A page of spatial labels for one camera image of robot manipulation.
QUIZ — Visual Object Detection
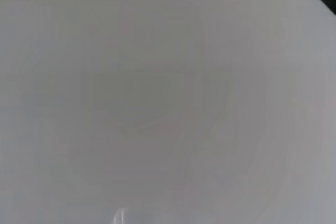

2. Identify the translucent plastic measuring cup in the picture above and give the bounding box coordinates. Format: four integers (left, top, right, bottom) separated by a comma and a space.
111, 207, 129, 224

